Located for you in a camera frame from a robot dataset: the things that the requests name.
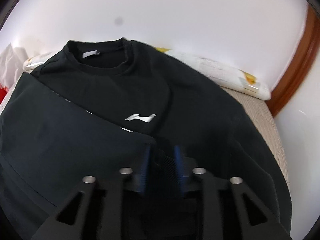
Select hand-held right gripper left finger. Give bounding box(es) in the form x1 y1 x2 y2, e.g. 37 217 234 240
30 144 156 240

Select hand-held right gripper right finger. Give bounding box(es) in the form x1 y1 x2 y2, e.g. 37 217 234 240
172 144 294 240

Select black sweatshirt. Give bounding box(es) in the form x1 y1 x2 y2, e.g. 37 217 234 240
0 37 293 240

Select white printed quilt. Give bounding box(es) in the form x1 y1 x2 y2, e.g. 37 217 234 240
22 45 272 102

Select white plastic bag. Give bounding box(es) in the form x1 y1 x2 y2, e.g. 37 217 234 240
0 42 29 90

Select brown wooden door frame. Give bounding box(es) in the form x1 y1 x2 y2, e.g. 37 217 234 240
265 4 320 117

